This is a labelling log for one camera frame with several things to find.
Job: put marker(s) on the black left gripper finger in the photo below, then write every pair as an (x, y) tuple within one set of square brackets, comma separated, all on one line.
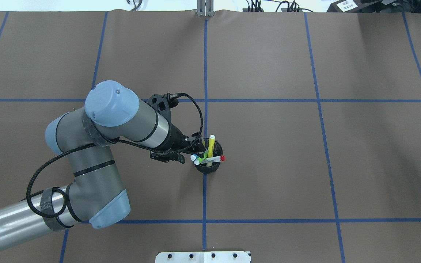
[(196, 139), (198, 151)]

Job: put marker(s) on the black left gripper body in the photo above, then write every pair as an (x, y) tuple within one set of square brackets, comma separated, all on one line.
[(174, 140)]

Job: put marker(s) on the blue marker pen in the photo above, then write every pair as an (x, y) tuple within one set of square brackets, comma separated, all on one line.
[(194, 157)]

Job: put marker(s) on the green highlighter pen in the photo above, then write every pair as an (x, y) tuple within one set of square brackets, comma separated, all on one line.
[(199, 159)]

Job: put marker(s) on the yellow highlighter pen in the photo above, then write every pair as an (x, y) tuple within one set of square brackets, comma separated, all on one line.
[(211, 144)]

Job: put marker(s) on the red white marker pen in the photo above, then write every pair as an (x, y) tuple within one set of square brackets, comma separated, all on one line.
[(216, 159)]

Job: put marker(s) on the black mesh pen cup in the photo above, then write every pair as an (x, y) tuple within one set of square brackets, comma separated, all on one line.
[(208, 168)]

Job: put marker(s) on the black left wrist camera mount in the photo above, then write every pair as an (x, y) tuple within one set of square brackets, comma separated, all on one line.
[(163, 103)]

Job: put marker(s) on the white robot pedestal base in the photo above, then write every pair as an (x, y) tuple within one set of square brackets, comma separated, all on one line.
[(204, 257)]

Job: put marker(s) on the aluminium frame post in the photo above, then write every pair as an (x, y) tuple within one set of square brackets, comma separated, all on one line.
[(205, 8)]

